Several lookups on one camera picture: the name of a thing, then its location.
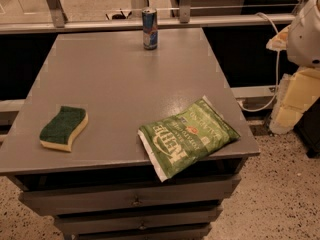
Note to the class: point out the blue silver redbull can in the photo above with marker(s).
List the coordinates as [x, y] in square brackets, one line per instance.
[150, 28]

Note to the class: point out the green yellow sponge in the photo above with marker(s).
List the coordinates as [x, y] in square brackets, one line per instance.
[63, 129]

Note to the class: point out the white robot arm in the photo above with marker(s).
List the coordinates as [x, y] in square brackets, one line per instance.
[301, 39]

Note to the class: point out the grey drawer cabinet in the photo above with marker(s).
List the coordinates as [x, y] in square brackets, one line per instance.
[106, 187]

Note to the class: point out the green chips bag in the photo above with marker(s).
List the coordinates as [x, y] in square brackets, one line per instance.
[177, 142]

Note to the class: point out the metal window frame rail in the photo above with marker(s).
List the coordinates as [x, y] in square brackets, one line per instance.
[65, 16]

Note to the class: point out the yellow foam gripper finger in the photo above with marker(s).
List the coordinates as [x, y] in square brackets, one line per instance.
[278, 42]

